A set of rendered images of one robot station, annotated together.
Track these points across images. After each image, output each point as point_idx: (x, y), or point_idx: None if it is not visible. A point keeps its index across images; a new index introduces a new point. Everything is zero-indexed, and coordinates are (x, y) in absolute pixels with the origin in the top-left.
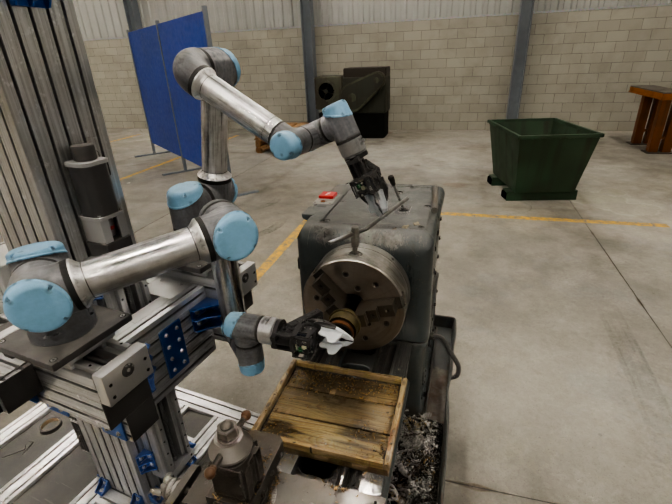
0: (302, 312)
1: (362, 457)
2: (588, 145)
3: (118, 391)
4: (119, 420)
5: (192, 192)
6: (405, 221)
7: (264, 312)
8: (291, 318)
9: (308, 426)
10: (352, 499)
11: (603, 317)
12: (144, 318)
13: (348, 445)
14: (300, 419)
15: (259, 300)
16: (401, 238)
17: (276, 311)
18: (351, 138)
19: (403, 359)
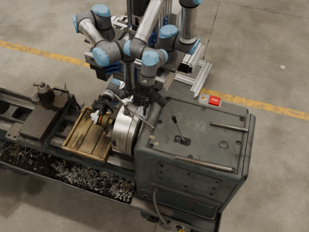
0: (296, 160)
1: (66, 139)
2: None
3: (88, 61)
4: (93, 68)
5: (162, 33)
6: (161, 138)
7: (290, 136)
8: (286, 153)
9: (87, 124)
10: (42, 130)
11: None
12: None
13: (75, 136)
14: (91, 121)
15: (305, 130)
16: (141, 135)
17: (293, 143)
18: (140, 73)
19: (124, 165)
